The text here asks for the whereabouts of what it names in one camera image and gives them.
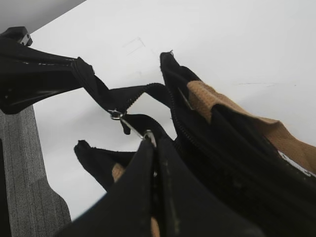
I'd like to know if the black fabric bag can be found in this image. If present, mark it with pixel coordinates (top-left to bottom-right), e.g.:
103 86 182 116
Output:
0 46 316 237

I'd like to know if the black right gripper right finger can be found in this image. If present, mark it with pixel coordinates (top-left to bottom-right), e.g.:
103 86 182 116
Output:
157 138 264 237

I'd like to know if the metal zipper pull ring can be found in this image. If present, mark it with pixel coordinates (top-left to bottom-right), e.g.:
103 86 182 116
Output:
108 108 158 149

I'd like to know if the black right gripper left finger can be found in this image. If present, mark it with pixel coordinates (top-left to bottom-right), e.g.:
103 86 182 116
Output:
56 140 154 237

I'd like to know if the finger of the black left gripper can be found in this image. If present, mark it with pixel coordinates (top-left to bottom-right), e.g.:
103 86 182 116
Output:
0 26 79 115

